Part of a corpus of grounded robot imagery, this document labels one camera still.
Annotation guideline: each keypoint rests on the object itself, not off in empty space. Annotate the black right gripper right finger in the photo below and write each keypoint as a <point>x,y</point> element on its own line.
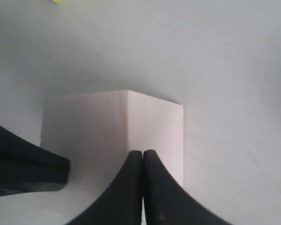
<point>165,201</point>

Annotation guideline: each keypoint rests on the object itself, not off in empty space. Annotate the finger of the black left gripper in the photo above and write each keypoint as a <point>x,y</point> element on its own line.
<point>26,168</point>

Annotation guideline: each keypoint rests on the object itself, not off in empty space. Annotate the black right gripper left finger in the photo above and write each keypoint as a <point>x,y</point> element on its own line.
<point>121,202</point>

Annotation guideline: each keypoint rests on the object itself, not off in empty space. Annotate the large light wooden cube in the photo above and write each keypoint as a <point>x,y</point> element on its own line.
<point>96,131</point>

